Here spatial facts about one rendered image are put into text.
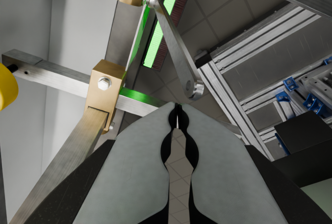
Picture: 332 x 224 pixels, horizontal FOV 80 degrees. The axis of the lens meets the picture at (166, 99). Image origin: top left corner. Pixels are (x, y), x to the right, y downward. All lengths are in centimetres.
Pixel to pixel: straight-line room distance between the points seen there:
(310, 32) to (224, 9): 40
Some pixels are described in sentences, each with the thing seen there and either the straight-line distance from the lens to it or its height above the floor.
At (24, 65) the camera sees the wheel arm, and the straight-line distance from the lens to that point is 40.
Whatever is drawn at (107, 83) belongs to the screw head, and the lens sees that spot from 33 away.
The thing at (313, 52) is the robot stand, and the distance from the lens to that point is 114.
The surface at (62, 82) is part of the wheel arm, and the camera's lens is 38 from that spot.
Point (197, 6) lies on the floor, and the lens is 113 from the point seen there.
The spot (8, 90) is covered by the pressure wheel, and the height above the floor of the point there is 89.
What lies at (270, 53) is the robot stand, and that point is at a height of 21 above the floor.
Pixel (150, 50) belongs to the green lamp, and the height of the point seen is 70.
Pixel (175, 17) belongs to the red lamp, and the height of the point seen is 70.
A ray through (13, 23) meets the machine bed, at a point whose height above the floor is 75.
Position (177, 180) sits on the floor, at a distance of 186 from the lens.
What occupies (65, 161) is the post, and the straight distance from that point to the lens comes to 29.
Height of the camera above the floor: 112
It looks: 59 degrees down
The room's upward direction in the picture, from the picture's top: 175 degrees counter-clockwise
